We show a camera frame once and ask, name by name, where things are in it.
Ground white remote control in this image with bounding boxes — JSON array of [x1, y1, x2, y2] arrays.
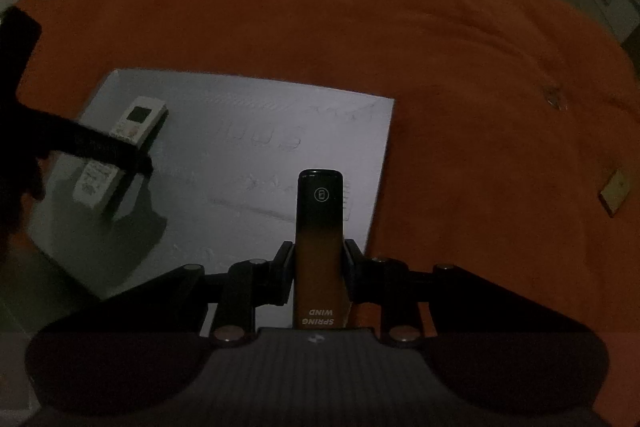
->
[[73, 96, 168, 213]]

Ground white flat board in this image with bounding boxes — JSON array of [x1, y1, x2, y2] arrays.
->
[[28, 69, 394, 298]]

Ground orange table cloth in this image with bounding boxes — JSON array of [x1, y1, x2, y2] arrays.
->
[[18, 0, 639, 426]]

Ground small tan tag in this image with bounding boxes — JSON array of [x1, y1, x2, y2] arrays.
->
[[598, 169, 631, 218]]

